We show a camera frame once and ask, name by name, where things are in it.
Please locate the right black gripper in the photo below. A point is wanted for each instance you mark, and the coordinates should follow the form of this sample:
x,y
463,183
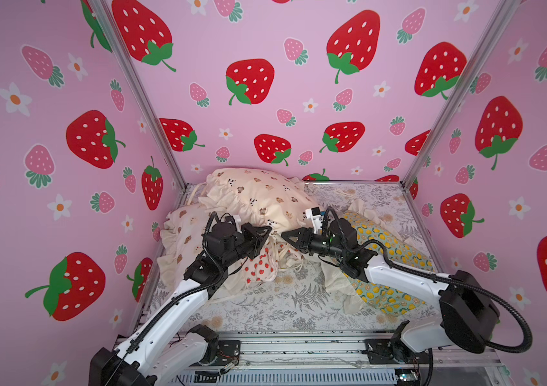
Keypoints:
x,y
304,241

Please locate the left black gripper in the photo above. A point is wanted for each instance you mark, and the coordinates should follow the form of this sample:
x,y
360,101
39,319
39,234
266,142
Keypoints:
x,y
249,234

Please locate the cream animal print ruffled pillowcase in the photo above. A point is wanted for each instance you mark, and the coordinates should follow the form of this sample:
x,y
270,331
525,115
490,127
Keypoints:
x,y
259,197

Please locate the red strawberry print ruffled pillowcase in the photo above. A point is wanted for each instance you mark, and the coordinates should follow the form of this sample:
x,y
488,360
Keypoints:
x,y
273,259

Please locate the lemon print pillowcase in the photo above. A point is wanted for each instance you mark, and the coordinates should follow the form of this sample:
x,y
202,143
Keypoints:
x,y
384,272

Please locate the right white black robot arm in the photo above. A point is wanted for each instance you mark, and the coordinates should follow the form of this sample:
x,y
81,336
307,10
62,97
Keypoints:
x,y
465,317

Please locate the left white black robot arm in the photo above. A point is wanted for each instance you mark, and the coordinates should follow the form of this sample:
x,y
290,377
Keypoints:
x,y
148,357

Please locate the cream bear print pillow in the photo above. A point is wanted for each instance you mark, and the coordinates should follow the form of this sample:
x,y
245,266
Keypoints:
x,y
182,237

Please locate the grey fern print table cloth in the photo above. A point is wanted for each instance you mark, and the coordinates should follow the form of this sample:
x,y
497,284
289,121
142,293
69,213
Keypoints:
x,y
315,298

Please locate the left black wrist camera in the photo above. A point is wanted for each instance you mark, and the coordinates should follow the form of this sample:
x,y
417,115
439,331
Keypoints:
x,y
221,238

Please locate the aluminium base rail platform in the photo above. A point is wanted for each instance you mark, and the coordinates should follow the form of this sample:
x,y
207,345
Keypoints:
x,y
335,359

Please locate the left aluminium frame post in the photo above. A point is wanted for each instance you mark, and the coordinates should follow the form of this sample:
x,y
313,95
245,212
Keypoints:
x,y
111,31

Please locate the aluminium frame post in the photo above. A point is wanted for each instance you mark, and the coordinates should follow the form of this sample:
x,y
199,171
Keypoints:
x,y
482,51
111,31

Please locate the right aluminium frame post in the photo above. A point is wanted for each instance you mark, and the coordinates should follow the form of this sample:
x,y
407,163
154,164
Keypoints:
x,y
482,51

